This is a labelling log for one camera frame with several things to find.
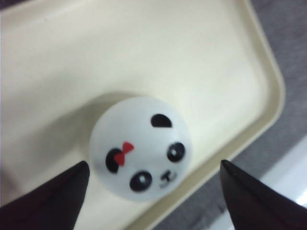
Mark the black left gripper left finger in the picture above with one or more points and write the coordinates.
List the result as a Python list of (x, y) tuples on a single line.
[(55, 205)]

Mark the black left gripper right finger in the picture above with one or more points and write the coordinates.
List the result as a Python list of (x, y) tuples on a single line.
[(252, 205)]

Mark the panda bun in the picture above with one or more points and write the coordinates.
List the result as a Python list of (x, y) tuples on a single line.
[(141, 148)]

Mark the white box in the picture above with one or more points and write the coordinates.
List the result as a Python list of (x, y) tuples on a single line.
[(289, 175)]

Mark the cream rectangular plastic tray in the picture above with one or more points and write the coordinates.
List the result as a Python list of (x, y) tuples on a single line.
[(64, 62)]

